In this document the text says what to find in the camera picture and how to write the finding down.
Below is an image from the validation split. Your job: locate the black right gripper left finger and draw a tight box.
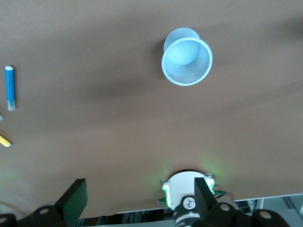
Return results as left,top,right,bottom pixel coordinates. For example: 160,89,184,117
23,179,89,227

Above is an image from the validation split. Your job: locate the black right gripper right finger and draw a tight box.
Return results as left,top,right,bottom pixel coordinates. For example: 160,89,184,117
194,177,249,227

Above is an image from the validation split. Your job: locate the blue marker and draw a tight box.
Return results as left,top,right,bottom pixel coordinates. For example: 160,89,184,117
5,65,17,112

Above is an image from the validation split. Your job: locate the yellow marker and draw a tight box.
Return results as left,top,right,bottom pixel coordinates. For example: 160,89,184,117
0,134,12,148

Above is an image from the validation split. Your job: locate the light blue mesh cup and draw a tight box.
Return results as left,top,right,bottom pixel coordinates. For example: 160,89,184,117
161,27,214,87

